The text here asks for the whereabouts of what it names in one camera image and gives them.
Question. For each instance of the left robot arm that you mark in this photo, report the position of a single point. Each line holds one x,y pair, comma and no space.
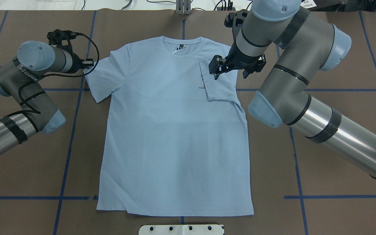
20,78

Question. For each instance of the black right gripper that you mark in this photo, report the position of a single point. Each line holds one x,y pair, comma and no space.
242,63

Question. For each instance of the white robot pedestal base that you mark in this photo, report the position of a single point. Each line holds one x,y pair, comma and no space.
188,229

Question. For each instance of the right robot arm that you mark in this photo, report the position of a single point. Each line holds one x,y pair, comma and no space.
309,44

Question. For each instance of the light blue t-shirt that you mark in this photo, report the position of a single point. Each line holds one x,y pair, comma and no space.
176,142

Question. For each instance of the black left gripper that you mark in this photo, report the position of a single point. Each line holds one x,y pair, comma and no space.
76,63

